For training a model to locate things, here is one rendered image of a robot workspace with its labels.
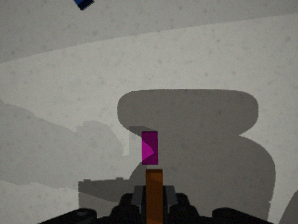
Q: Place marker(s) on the orange rod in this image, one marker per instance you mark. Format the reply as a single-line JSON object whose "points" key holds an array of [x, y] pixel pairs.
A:
{"points": [[154, 196]]}

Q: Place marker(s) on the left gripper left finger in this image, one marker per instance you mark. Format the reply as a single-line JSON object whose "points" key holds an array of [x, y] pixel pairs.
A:
{"points": [[131, 210]]}

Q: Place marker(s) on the small dark blue cube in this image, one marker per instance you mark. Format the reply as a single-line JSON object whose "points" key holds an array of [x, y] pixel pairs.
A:
{"points": [[83, 3]]}

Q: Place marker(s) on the magenta rod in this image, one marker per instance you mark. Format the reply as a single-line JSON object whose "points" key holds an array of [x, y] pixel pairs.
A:
{"points": [[149, 147]]}

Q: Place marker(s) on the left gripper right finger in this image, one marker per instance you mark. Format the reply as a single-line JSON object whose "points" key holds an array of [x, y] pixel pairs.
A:
{"points": [[181, 212]]}

